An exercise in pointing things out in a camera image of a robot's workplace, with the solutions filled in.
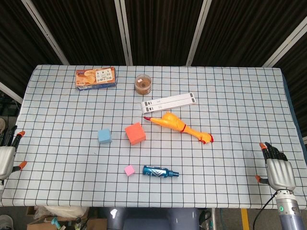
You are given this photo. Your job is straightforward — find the clear jar of rubber bands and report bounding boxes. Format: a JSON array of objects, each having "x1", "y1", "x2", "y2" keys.
[{"x1": 134, "y1": 74, "x2": 153, "y2": 96}]

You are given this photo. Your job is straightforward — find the light blue foam cube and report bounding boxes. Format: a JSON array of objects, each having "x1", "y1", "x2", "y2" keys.
[{"x1": 97, "y1": 128, "x2": 113, "y2": 144}]

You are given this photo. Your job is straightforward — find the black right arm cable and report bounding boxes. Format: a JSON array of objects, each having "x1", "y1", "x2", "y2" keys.
[{"x1": 254, "y1": 193, "x2": 277, "y2": 230}]

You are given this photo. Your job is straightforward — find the teal plastic bottle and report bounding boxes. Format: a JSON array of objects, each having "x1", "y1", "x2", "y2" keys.
[{"x1": 51, "y1": 217, "x2": 62, "y2": 230}]

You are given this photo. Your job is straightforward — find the pink foam cube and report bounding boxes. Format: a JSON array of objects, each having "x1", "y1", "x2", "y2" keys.
[{"x1": 124, "y1": 164, "x2": 135, "y2": 177}]

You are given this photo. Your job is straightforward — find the yellow rubber chicken toy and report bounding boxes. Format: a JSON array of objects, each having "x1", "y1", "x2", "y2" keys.
[{"x1": 143, "y1": 111, "x2": 214, "y2": 144}]

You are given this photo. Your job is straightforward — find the cardboard box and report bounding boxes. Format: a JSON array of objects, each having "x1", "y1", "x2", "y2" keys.
[
  {"x1": 86, "y1": 218, "x2": 107, "y2": 230},
  {"x1": 26, "y1": 217, "x2": 56, "y2": 230}
]

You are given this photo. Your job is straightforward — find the grey-blue robot torso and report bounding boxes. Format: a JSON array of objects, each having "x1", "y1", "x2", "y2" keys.
[{"x1": 106, "y1": 207, "x2": 200, "y2": 230}]

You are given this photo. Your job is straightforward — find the checkered tablecloth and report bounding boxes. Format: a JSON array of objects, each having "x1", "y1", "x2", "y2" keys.
[{"x1": 0, "y1": 64, "x2": 307, "y2": 209}]

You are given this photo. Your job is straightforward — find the white plastic bag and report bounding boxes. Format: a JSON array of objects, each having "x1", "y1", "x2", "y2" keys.
[{"x1": 35, "y1": 206, "x2": 89, "y2": 222}]

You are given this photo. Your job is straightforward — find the orange foam cube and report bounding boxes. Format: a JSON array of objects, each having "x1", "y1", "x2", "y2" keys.
[{"x1": 124, "y1": 122, "x2": 146, "y2": 146}]

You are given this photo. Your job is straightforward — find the grey shoe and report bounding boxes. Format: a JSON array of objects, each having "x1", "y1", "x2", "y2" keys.
[{"x1": 0, "y1": 215, "x2": 14, "y2": 230}]

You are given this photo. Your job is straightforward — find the white partition post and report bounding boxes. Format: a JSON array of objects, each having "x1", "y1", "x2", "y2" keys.
[
  {"x1": 114, "y1": 0, "x2": 133, "y2": 66},
  {"x1": 262, "y1": 20, "x2": 307, "y2": 68},
  {"x1": 186, "y1": 0, "x2": 213, "y2": 67},
  {"x1": 21, "y1": 0, "x2": 70, "y2": 66},
  {"x1": 0, "y1": 82, "x2": 24, "y2": 104}
]

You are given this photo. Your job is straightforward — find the orange snack box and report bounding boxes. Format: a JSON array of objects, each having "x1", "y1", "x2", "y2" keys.
[{"x1": 75, "y1": 67, "x2": 118, "y2": 92}]

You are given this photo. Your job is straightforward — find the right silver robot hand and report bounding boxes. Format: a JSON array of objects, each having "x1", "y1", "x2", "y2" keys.
[{"x1": 255, "y1": 142, "x2": 297, "y2": 191}]

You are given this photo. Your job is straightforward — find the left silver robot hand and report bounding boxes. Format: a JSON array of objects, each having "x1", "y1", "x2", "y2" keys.
[{"x1": 0, "y1": 126, "x2": 28, "y2": 181}]

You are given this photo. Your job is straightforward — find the blue spray bottle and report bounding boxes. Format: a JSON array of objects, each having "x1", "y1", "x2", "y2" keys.
[{"x1": 142, "y1": 165, "x2": 180, "y2": 179}]

